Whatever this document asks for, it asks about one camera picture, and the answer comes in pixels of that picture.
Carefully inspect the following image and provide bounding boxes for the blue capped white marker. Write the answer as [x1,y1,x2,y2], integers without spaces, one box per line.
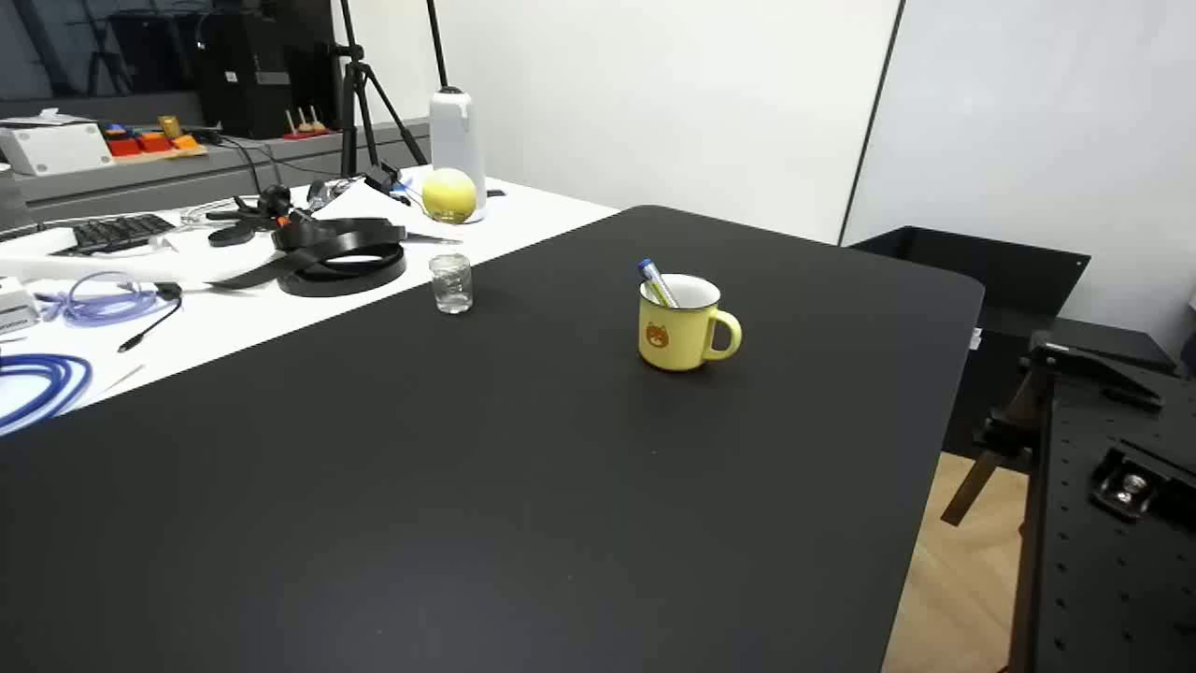
[641,257,678,307]

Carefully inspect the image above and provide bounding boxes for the yellow enamel mug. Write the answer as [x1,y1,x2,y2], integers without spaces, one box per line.
[636,271,744,373]

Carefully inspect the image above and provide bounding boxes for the small clear glass jar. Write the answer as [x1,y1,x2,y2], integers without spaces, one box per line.
[429,254,476,313]

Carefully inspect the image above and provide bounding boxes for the yellow ball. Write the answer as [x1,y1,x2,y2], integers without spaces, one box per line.
[420,169,479,223]

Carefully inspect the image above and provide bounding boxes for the white cylindrical bottle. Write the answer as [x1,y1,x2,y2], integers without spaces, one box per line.
[429,90,485,190]

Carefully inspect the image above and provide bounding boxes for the black keyboard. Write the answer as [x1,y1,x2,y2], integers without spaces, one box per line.
[66,213,172,254]

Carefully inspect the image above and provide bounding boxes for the orange toy blocks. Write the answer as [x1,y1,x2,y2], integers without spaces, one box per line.
[101,114,203,161]

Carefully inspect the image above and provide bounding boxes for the black optical breadboard table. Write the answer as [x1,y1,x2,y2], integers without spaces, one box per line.
[1008,336,1196,673]

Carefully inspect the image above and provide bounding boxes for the white box on shelf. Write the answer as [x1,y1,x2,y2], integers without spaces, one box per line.
[0,118,111,174]

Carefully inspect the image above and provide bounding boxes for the black camera tripod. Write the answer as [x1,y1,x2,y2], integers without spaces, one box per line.
[334,0,428,174]

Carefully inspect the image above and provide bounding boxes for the light blue coiled cable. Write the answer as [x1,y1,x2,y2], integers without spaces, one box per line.
[34,269,180,331]

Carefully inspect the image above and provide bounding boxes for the black metal mount block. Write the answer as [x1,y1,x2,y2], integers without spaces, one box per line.
[1087,443,1196,529]

